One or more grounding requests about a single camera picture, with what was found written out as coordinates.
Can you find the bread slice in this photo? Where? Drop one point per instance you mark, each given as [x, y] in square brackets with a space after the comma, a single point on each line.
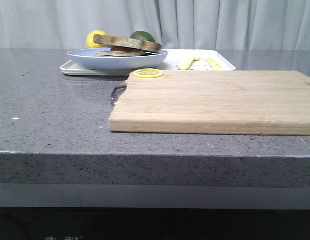
[129, 53]
[110, 41]

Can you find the light blue round plate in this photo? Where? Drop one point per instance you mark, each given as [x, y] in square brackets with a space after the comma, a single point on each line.
[86, 58]

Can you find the cream rectangular tray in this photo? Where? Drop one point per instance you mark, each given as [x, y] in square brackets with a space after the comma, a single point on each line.
[174, 58]

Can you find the lemon slice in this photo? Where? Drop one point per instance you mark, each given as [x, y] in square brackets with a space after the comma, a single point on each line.
[148, 73]

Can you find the yellow plastic fork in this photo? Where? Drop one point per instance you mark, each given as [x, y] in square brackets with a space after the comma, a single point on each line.
[188, 63]

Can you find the yellow plastic knife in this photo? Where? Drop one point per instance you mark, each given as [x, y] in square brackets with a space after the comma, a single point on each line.
[214, 64]

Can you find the wooden cutting board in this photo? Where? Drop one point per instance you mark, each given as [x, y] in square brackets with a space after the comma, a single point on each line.
[255, 102]

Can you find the fried egg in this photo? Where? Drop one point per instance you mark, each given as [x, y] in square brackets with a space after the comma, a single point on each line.
[120, 49]

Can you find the green lime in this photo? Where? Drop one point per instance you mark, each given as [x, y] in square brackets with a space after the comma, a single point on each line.
[143, 36]

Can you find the yellow lemon rear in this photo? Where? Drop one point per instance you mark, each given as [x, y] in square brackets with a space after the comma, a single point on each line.
[90, 44]

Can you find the white curtain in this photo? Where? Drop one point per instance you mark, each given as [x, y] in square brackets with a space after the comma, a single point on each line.
[254, 25]

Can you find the metal cutting board handle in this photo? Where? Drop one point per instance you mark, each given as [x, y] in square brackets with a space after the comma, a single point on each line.
[117, 91]

